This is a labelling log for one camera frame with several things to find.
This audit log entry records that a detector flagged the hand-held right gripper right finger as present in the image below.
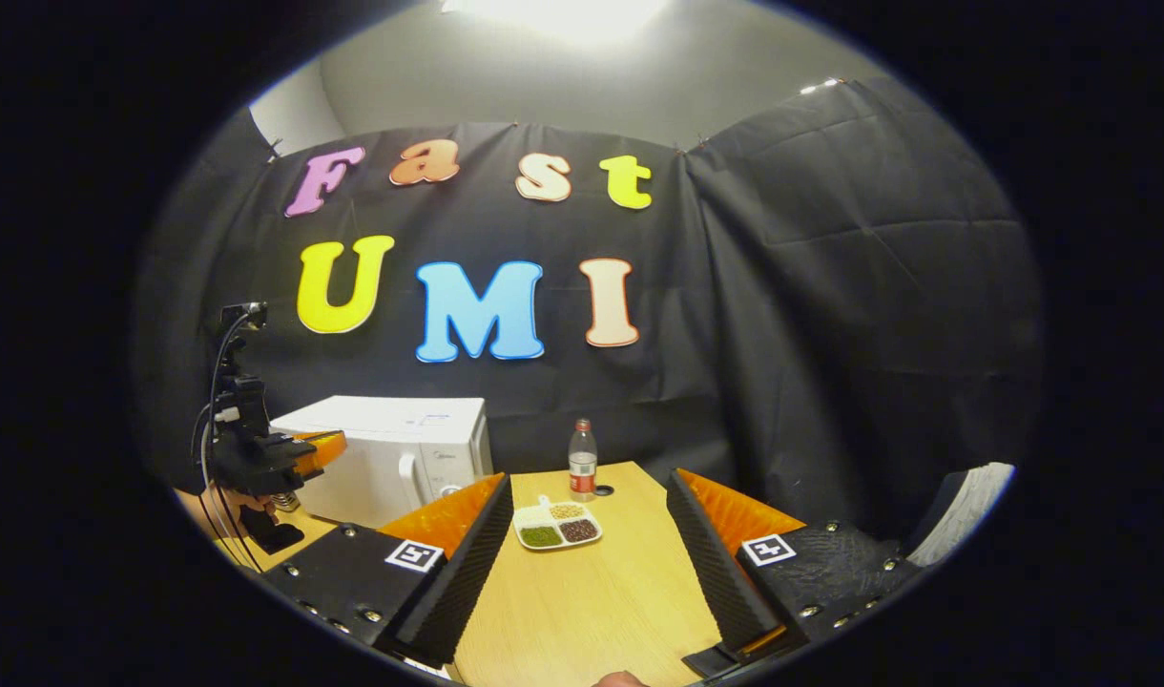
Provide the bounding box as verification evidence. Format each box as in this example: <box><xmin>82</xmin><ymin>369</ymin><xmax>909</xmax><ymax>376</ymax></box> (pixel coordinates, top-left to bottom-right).
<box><xmin>666</xmin><ymin>468</ymin><xmax>922</xmax><ymax>671</ymax></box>

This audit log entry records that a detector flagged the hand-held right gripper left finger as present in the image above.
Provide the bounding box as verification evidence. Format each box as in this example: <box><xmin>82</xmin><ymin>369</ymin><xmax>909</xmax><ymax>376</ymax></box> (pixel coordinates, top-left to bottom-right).
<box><xmin>258</xmin><ymin>474</ymin><xmax>514</xmax><ymax>669</ymax></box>

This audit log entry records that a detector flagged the white microwave oven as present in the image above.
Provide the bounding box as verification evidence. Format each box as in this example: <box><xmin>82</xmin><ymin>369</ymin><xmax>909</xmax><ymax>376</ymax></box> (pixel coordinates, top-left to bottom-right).
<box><xmin>270</xmin><ymin>395</ymin><xmax>495</xmax><ymax>531</ymax></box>

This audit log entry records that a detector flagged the white divided dish of beans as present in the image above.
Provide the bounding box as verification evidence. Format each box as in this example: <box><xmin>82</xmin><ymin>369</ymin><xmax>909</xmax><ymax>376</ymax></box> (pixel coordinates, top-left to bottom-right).
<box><xmin>512</xmin><ymin>495</ymin><xmax>604</xmax><ymax>552</ymax></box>

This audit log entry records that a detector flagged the plastic bottle with red label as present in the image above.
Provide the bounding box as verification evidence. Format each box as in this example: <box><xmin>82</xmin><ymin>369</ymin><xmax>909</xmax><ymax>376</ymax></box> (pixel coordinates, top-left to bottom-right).
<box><xmin>569</xmin><ymin>418</ymin><xmax>599</xmax><ymax>503</ymax></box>

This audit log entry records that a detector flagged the large ceiling light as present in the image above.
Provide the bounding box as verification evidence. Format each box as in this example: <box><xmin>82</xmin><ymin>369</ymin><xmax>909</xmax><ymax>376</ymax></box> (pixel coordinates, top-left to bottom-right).
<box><xmin>444</xmin><ymin>0</ymin><xmax>669</xmax><ymax>46</ymax></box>

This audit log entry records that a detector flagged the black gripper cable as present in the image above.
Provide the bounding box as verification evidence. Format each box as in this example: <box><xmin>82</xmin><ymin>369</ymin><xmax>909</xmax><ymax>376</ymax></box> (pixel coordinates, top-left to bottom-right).
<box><xmin>191</xmin><ymin>305</ymin><xmax>263</xmax><ymax>573</ymax></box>

